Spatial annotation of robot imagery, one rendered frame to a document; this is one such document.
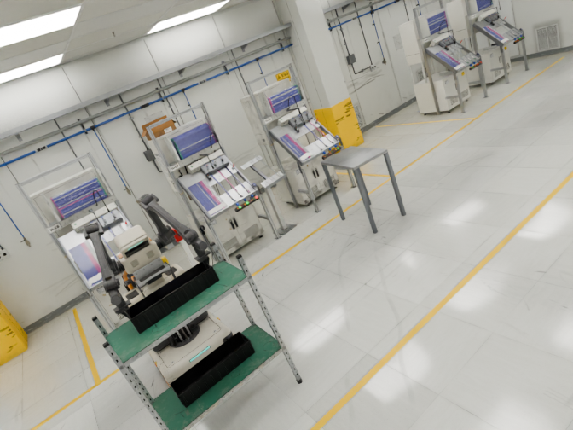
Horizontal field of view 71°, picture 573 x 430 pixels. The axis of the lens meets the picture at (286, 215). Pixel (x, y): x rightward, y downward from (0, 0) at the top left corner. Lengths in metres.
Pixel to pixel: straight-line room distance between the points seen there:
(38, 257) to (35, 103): 2.05
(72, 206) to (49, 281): 1.93
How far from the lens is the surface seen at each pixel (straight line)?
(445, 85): 8.03
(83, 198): 4.85
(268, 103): 5.60
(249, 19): 7.50
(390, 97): 9.36
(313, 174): 5.82
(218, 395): 2.84
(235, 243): 5.29
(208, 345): 3.46
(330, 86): 7.55
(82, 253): 4.75
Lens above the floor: 2.10
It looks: 21 degrees down
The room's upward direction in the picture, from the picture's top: 23 degrees counter-clockwise
